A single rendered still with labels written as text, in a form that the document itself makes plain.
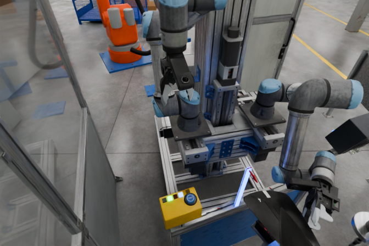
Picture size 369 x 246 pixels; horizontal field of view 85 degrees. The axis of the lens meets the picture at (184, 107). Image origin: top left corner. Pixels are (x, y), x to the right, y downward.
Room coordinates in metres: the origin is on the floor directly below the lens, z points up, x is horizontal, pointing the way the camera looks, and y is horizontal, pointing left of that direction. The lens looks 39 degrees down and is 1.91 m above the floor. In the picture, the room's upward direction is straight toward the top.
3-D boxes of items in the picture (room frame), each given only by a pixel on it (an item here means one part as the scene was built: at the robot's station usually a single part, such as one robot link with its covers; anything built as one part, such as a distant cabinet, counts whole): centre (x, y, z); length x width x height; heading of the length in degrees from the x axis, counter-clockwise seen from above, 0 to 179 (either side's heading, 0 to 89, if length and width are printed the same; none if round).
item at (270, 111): (1.02, -0.51, 1.09); 0.15 x 0.15 x 0.10
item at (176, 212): (0.40, 0.02, 1.02); 0.16 x 0.10 x 0.11; 109
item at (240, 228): (0.53, -0.36, 0.45); 0.82 x 0.02 x 0.66; 109
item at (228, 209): (0.53, -0.36, 0.82); 0.90 x 0.04 x 0.08; 109
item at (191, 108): (0.91, -0.02, 1.20); 0.13 x 0.12 x 0.14; 103
